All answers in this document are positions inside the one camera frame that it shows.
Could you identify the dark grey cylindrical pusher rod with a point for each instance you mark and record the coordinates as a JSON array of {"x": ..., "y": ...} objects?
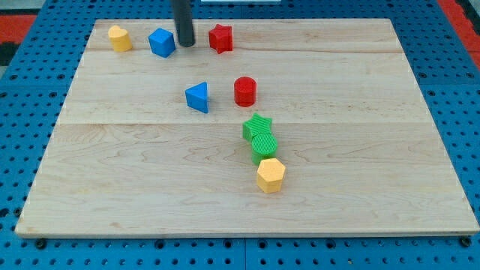
[{"x": 183, "y": 19}]

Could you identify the red star block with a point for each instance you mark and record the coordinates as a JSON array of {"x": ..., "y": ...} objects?
[{"x": 221, "y": 38}]

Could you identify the green star block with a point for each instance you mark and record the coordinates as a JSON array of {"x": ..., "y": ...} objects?
[{"x": 256, "y": 125}]

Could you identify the blue cube block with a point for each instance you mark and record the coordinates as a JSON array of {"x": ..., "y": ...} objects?
[{"x": 162, "y": 42}]

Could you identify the yellow heart block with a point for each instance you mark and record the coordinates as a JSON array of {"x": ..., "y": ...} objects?
[{"x": 119, "y": 38}]

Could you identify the blue triangle block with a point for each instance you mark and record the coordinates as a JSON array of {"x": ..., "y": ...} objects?
[{"x": 197, "y": 97}]

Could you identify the red cylinder block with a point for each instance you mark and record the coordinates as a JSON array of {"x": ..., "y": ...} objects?
[{"x": 245, "y": 91}]

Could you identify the green cylinder block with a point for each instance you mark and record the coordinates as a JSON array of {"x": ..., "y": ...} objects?
[{"x": 264, "y": 146}]

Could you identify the light wooden board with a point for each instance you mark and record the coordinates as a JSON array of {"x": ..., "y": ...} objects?
[{"x": 128, "y": 158}]

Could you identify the yellow hexagon block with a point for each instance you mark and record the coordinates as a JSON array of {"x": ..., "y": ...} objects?
[{"x": 270, "y": 175}]

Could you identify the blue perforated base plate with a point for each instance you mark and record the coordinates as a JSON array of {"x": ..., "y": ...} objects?
[{"x": 37, "y": 80}]

